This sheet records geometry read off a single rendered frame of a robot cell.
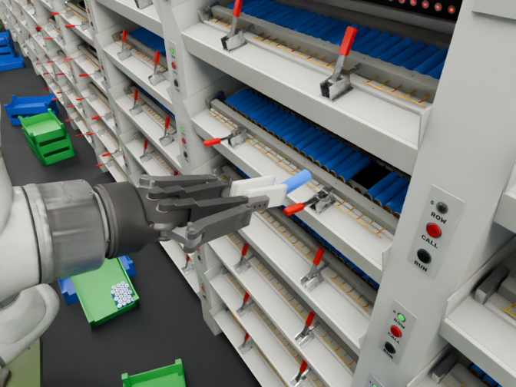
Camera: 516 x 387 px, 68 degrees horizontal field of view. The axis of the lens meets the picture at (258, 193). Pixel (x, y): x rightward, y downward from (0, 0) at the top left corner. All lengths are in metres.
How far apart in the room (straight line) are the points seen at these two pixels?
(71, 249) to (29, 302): 0.89
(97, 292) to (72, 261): 1.43
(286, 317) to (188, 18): 0.72
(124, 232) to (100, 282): 1.43
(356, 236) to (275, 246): 0.29
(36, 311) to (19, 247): 0.93
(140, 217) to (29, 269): 0.10
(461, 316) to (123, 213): 0.43
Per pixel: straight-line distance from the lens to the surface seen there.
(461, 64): 0.42
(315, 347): 0.96
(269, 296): 1.04
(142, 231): 0.39
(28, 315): 1.26
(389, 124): 0.51
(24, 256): 0.36
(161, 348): 1.62
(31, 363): 1.46
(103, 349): 1.68
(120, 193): 0.39
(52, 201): 0.37
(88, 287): 1.81
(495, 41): 0.41
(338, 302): 0.79
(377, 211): 0.63
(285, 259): 0.85
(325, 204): 0.66
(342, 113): 0.53
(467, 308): 0.58
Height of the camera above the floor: 1.35
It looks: 37 degrees down
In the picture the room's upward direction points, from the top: straight up
